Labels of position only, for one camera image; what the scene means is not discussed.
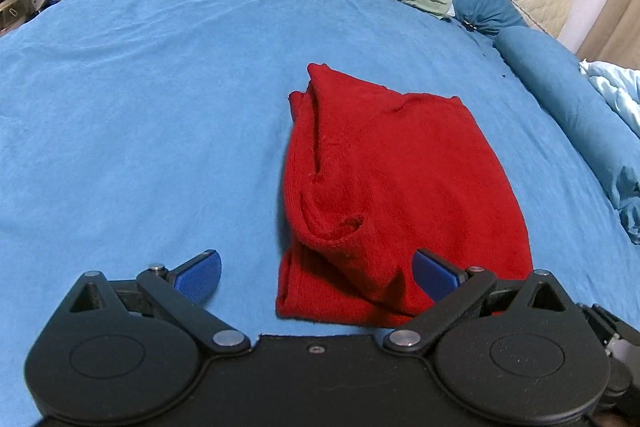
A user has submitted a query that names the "blue bed sheet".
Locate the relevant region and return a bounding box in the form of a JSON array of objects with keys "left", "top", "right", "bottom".
[{"left": 1, "top": 0, "right": 639, "bottom": 426}]

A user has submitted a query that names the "light blue blanket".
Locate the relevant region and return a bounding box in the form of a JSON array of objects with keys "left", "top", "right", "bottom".
[{"left": 579, "top": 61, "right": 640, "bottom": 136}]

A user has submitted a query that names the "red knit sweater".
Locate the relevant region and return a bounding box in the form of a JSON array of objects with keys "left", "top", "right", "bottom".
[{"left": 276, "top": 64, "right": 533, "bottom": 327}]

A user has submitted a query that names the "blue rolled duvet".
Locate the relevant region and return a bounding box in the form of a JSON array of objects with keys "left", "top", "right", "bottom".
[{"left": 494, "top": 26, "right": 639, "bottom": 244}]

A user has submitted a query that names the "dark blue pillow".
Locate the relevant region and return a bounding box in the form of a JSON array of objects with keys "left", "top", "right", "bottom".
[{"left": 452, "top": 0, "right": 527, "bottom": 38}]

